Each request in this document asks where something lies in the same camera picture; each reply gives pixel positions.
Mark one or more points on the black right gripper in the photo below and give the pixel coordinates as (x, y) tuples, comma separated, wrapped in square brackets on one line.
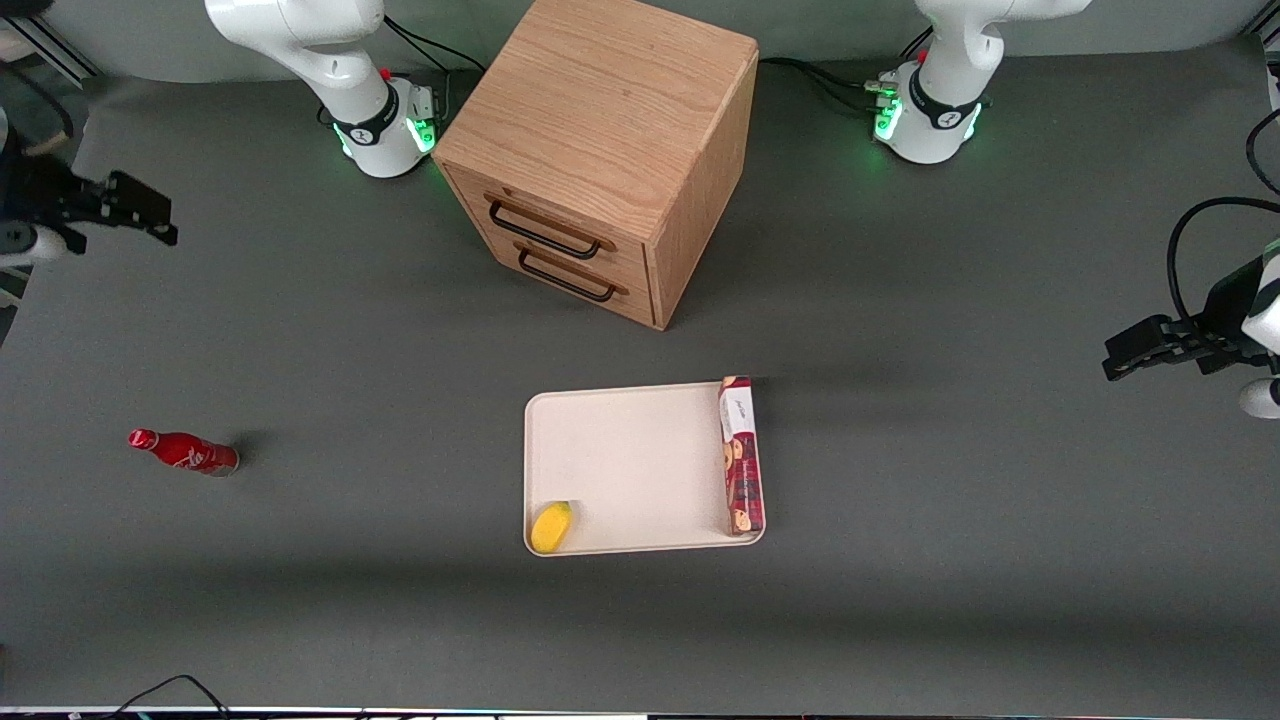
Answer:
[(32, 195)]

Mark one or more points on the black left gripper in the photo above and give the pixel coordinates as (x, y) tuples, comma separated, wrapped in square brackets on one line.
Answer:
[(1222, 311)]

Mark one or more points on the red coke bottle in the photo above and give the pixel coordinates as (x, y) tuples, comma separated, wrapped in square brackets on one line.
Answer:
[(185, 453)]

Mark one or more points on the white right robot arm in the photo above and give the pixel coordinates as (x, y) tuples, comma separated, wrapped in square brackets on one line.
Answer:
[(330, 60)]

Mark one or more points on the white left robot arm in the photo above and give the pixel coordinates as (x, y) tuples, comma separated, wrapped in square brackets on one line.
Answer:
[(945, 90)]

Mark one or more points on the beige plastic tray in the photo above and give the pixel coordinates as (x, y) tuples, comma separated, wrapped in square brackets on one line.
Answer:
[(640, 470)]

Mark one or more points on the red cookie box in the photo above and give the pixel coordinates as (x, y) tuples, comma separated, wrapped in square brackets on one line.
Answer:
[(742, 460)]

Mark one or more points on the wooden drawer cabinet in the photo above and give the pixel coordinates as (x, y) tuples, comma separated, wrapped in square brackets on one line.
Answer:
[(600, 130)]

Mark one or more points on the yellow lemon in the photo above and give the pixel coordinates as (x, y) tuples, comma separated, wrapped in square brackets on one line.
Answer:
[(551, 527)]

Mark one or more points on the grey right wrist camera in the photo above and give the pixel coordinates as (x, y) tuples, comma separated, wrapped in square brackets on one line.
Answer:
[(30, 246)]

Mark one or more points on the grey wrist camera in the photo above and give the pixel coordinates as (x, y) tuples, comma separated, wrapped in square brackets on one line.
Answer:
[(1262, 398), (30, 246)]

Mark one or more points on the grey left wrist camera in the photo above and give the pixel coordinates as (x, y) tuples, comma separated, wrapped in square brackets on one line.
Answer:
[(1262, 398)]

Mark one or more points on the aluminium frame profile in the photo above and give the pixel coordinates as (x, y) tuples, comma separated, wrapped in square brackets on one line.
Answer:
[(50, 50)]

